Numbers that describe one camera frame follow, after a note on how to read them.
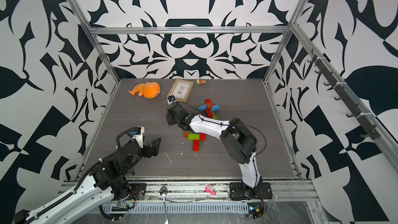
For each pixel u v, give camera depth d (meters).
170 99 0.79
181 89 1.12
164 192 0.74
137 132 0.66
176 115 0.68
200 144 0.88
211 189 0.74
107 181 0.54
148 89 1.04
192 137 0.89
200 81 1.16
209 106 1.00
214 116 0.99
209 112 0.99
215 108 1.02
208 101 1.05
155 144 0.70
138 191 0.74
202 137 0.89
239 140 0.50
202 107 1.02
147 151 0.68
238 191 0.74
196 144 0.85
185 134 0.92
